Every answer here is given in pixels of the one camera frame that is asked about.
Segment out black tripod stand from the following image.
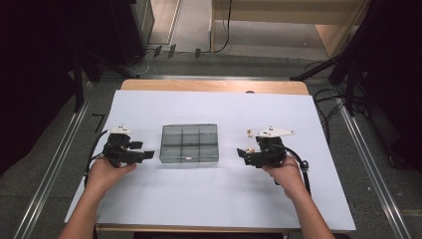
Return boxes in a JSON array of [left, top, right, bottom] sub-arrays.
[[289, 0, 382, 118]]

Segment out person's right hand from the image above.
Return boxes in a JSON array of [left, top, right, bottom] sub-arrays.
[[262, 155, 312, 201]]

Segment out person's left hand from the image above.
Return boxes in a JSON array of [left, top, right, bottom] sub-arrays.
[[87, 157, 137, 197]]

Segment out white floor cable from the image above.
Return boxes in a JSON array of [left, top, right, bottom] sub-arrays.
[[126, 49, 157, 76]]

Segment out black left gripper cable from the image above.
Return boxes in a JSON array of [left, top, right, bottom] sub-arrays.
[[83, 129, 110, 188]]

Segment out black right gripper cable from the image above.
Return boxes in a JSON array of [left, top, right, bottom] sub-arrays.
[[282, 145, 313, 197]]

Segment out white paper sheet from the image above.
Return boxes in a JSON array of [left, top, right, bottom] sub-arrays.
[[64, 90, 357, 232]]

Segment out black hanging cable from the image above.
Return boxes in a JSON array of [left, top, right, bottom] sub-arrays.
[[212, 0, 234, 55]]

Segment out clear plastic compartment box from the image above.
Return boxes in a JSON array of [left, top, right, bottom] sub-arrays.
[[158, 123, 220, 164]]

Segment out black metal stand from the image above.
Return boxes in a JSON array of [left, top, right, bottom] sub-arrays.
[[68, 46, 140, 114]]

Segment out person's dark clothing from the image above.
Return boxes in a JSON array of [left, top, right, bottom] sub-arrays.
[[132, 231, 290, 239]]

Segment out metal floor rail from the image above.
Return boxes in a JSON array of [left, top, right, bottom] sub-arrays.
[[12, 82, 94, 239], [332, 85, 413, 239]]

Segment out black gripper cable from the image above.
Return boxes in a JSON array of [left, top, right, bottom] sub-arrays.
[[282, 145, 313, 197], [83, 129, 110, 188]]

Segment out wooden table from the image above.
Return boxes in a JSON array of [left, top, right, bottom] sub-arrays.
[[94, 78, 353, 234]]

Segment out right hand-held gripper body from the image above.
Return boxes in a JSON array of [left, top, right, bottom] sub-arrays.
[[256, 125, 297, 168]]

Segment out black floor cables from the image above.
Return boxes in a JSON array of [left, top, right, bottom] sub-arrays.
[[303, 60, 370, 143]]

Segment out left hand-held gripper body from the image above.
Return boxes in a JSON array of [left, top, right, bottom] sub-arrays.
[[103, 124, 147, 168]]

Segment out dark cabinet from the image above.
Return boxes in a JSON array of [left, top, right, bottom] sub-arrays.
[[107, 0, 155, 67]]

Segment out light wooden shelf unit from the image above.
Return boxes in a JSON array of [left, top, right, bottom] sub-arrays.
[[209, 0, 370, 58]]

